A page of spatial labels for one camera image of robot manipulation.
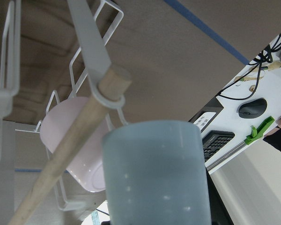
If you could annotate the light blue plastic cup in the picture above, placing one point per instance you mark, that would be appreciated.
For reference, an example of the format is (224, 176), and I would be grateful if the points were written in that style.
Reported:
(155, 174)

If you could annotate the pink plastic cup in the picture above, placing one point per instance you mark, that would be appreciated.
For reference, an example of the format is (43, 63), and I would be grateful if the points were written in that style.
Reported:
(84, 147)

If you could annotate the black box with label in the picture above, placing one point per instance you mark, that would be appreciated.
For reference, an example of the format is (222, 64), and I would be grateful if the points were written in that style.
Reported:
(207, 114)

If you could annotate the black keyboard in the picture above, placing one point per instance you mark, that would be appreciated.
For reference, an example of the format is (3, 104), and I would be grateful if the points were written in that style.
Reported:
(214, 141)

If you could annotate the black computer mouse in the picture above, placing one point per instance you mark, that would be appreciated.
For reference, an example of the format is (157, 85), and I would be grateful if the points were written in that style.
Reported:
(253, 109)

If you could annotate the green plastic clamp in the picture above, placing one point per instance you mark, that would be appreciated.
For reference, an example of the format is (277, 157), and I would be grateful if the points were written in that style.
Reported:
(258, 132)

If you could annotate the white wire cup rack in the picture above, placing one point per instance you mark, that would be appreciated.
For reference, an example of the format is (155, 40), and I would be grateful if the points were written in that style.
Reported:
(106, 85)

